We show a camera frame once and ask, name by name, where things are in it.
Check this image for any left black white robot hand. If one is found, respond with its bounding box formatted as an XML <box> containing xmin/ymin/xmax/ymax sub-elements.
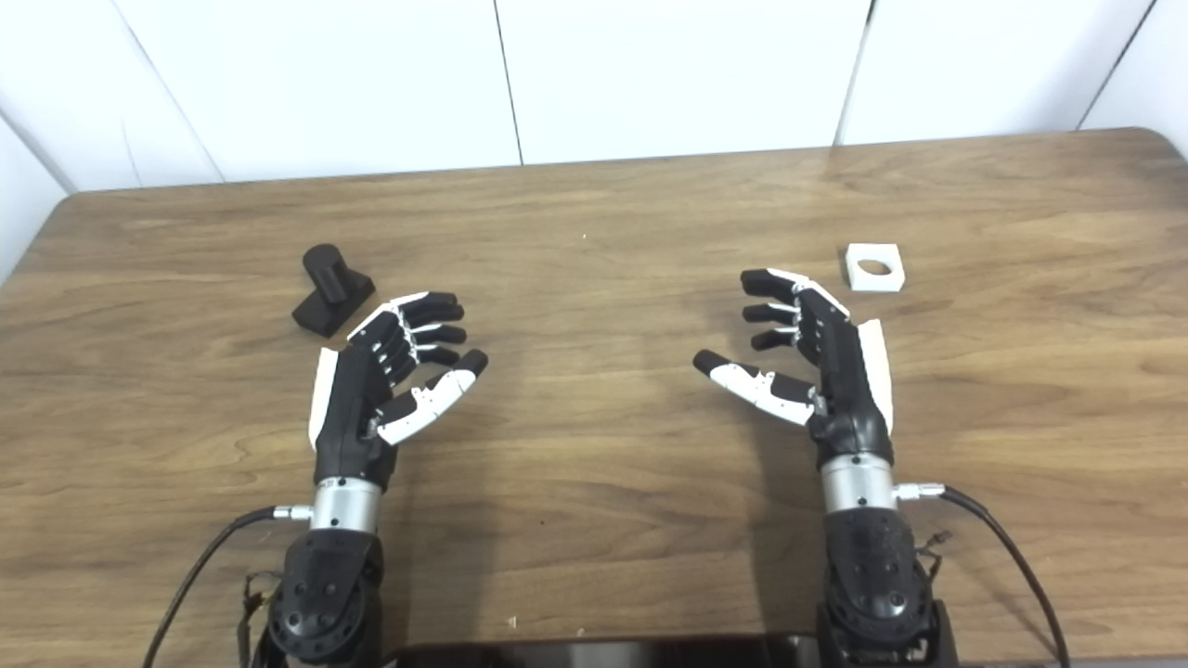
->
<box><xmin>308</xmin><ymin>291</ymin><xmax>490</xmax><ymax>491</ymax></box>

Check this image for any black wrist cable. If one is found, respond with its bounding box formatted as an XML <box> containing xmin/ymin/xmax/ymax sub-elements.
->
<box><xmin>142</xmin><ymin>505</ymin><xmax>314</xmax><ymax>668</ymax></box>
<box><xmin>895</xmin><ymin>482</ymin><xmax>1070</xmax><ymax>668</ymax></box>

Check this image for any thin wrist wire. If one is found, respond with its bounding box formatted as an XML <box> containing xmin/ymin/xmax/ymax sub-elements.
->
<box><xmin>913</xmin><ymin>530</ymin><xmax>949</xmax><ymax>581</ymax></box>
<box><xmin>236</xmin><ymin>570</ymin><xmax>281</xmax><ymax>655</ymax></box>

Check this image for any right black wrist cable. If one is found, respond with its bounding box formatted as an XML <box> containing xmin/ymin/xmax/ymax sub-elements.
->
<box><xmin>895</xmin><ymin>482</ymin><xmax>1070</xmax><ymax>668</ymax></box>

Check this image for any white square piece with hole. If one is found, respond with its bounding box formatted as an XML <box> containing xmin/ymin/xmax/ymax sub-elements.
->
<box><xmin>845</xmin><ymin>243</ymin><xmax>907</xmax><ymax>294</ymax></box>

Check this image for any thin right wrist wire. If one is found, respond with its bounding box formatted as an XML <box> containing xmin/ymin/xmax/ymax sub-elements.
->
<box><xmin>913</xmin><ymin>530</ymin><xmax>949</xmax><ymax>581</ymax></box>

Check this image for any thin left wrist wire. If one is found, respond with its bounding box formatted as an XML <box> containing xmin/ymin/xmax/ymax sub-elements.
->
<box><xmin>236</xmin><ymin>570</ymin><xmax>281</xmax><ymax>655</ymax></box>

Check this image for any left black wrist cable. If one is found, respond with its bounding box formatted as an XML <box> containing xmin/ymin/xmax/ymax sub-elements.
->
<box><xmin>142</xmin><ymin>505</ymin><xmax>314</xmax><ymax>668</ymax></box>

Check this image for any black peg with square base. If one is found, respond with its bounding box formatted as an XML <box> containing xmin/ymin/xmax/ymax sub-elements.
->
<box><xmin>291</xmin><ymin>243</ymin><xmax>377</xmax><ymax>338</ymax></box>

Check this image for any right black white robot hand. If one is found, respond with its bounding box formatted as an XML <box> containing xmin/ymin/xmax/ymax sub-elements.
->
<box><xmin>692</xmin><ymin>268</ymin><xmax>896</xmax><ymax>465</ymax></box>

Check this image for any black robot torso edge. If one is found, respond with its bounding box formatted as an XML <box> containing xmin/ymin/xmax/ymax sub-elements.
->
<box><xmin>390</xmin><ymin>634</ymin><xmax>822</xmax><ymax>668</ymax></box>

